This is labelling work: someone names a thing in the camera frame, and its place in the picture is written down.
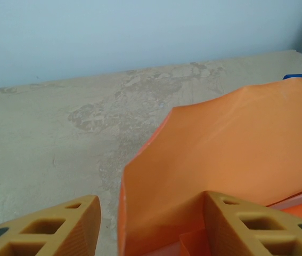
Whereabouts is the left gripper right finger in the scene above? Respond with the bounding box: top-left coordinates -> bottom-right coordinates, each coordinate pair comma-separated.
200,190 -> 302,256

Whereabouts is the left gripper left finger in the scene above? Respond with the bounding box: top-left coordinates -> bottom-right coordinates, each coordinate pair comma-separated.
0,194 -> 102,256

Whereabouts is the orange wrapping paper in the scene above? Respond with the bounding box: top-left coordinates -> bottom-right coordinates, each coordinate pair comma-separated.
116,78 -> 302,256

